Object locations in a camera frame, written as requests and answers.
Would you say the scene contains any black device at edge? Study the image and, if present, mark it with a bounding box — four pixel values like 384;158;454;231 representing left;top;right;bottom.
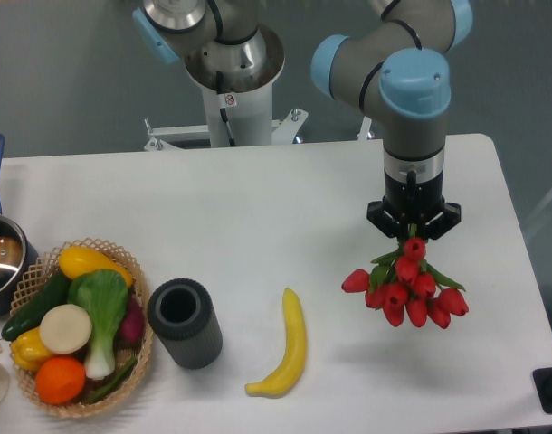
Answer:
532;367;552;414

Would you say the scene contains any woven wicker basket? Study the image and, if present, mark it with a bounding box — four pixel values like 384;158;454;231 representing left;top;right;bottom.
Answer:
2;238;153;418

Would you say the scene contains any blue handled saucepan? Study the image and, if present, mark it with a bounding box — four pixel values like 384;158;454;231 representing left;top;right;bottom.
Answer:
0;134;38;316

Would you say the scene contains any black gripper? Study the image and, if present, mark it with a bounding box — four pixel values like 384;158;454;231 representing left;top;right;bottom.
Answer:
366;172;462;241

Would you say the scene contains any green bean pod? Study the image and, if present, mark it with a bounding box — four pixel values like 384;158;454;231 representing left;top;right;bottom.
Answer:
81;358;137;405

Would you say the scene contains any orange fruit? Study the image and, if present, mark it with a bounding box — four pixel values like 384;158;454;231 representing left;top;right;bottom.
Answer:
35;356;86;405

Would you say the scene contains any white round radish slice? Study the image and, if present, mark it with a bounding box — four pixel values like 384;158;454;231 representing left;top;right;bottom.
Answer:
39;304;92;354

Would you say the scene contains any red tulip bouquet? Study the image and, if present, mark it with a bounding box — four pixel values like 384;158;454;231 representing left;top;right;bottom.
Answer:
341;225;470;329

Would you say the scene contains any dark green cucumber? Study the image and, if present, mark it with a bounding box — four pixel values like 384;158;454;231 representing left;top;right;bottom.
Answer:
1;270;71;342

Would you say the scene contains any dark grey ribbed vase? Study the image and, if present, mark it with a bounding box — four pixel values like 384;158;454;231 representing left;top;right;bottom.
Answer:
147;278;223;370

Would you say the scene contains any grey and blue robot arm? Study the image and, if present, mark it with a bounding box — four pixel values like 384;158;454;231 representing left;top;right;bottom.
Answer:
132;1;473;240

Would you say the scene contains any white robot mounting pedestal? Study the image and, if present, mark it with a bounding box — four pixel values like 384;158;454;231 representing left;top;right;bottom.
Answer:
144;24;309;151

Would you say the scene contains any purple red onion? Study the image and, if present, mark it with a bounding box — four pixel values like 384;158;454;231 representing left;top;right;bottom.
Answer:
118;297;145;344

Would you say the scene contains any yellow bell pepper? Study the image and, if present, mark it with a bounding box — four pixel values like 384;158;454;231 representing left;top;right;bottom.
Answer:
10;327;55;372

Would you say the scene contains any yellow banana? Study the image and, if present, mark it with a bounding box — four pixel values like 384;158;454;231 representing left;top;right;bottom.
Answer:
244;288;308;398

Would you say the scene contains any green bok choy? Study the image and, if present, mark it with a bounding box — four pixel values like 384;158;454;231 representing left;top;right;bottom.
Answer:
68;269;128;381

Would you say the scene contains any yellow squash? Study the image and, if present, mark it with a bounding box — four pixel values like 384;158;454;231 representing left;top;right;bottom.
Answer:
58;246;134;288

